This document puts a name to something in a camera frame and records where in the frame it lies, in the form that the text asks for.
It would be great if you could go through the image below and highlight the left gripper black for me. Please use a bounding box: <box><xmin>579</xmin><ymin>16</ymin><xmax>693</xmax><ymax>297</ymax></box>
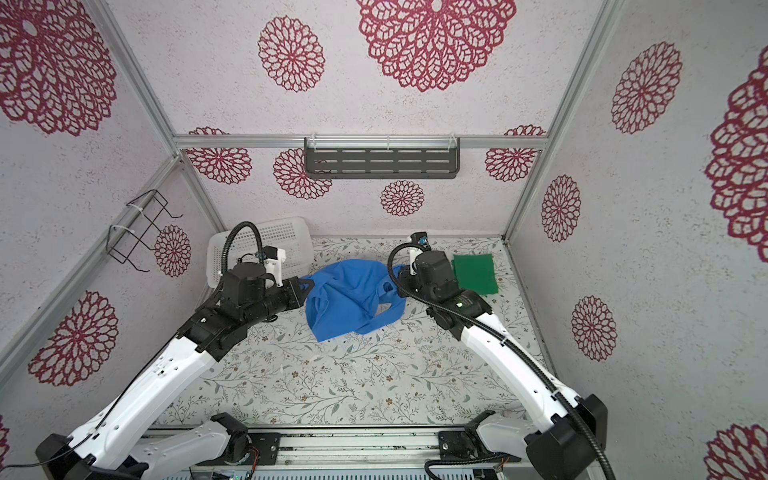
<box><xmin>245</xmin><ymin>275</ymin><xmax>314</xmax><ymax>329</ymax></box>

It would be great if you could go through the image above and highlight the green tank top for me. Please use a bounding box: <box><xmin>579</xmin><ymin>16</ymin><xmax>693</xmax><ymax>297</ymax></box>
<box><xmin>452</xmin><ymin>254</ymin><xmax>499</xmax><ymax>295</ymax></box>

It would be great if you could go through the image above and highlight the blue tank top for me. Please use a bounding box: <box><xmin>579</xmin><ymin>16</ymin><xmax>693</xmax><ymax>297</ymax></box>
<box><xmin>305</xmin><ymin>259</ymin><xmax>406</xmax><ymax>342</ymax></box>

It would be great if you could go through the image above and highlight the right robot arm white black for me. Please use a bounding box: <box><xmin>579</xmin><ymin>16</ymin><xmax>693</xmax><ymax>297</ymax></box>
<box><xmin>386</xmin><ymin>243</ymin><xmax>616</xmax><ymax>479</ymax></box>

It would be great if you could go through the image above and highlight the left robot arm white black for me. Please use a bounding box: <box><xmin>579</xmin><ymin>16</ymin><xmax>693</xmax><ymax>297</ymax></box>
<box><xmin>35</xmin><ymin>262</ymin><xmax>314</xmax><ymax>479</ymax></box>

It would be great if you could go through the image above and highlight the white plastic laundry basket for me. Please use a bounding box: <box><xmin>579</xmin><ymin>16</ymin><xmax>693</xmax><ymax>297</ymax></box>
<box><xmin>206</xmin><ymin>217</ymin><xmax>314</xmax><ymax>288</ymax></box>

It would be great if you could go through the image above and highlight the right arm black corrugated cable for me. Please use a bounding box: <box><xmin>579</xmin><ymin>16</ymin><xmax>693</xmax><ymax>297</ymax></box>
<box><xmin>386</xmin><ymin>241</ymin><xmax>619</xmax><ymax>480</ymax></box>

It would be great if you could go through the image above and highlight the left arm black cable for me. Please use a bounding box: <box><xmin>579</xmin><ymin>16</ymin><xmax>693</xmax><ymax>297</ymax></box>
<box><xmin>0</xmin><ymin>220</ymin><xmax>268</xmax><ymax>470</ymax></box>

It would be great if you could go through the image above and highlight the black wire wall rack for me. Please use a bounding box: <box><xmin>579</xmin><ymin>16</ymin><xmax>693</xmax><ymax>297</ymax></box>
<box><xmin>104</xmin><ymin>189</ymin><xmax>183</xmax><ymax>273</ymax></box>

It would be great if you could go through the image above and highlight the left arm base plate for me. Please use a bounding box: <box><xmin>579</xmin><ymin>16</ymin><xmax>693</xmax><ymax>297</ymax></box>
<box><xmin>194</xmin><ymin>432</ymin><xmax>282</xmax><ymax>467</ymax></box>

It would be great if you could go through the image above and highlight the grey metal wall shelf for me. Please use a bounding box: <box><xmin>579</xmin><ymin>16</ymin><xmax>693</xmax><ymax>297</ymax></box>
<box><xmin>304</xmin><ymin>137</ymin><xmax>461</xmax><ymax>180</ymax></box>

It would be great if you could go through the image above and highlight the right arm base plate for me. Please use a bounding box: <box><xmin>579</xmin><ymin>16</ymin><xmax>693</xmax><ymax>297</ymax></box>
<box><xmin>438</xmin><ymin>430</ymin><xmax>507</xmax><ymax>465</ymax></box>

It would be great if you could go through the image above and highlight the aluminium front rail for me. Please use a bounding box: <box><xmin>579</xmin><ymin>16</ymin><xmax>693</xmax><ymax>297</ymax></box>
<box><xmin>107</xmin><ymin>425</ymin><xmax>517</xmax><ymax>475</ymax></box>

